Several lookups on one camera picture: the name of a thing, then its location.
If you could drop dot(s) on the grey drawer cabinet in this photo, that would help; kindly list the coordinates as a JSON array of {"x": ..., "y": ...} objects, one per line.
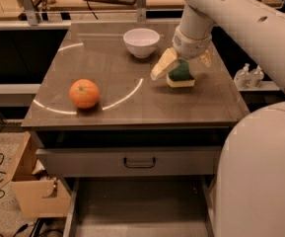
[{"x": 133, "y": 110}]

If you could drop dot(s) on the orange fruit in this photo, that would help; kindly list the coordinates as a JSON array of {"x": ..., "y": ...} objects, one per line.
[{"x": 84, "y": 94}]

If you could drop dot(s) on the metal railing frame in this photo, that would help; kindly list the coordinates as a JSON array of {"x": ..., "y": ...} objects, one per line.
[{"x": 51, "y": 14}]

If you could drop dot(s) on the clear pump bottle right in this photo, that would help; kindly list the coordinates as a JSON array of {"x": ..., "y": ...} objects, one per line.
[{"x": 255, "y": 77}]

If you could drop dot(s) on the cardboard box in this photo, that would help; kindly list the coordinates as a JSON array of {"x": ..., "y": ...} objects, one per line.
[{"x": 37, "y": 196}]

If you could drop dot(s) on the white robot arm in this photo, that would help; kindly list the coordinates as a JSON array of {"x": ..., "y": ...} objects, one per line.
[{"x": 248, "y": 192}]

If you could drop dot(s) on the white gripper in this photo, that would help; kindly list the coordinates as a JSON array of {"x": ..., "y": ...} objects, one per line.
[{"x": 190, "y": 45}]

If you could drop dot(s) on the white bowl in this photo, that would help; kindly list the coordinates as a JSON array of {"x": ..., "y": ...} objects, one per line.
[{"x": 141, "y": 42}]

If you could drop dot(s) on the green and yellow sponge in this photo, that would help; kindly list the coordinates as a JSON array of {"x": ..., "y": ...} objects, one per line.
[{"x": 180, "y": 76}]

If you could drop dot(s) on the closed drawer with black handle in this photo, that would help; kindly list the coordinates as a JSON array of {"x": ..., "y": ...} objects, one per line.
[{"x": 130, "y": 161}]

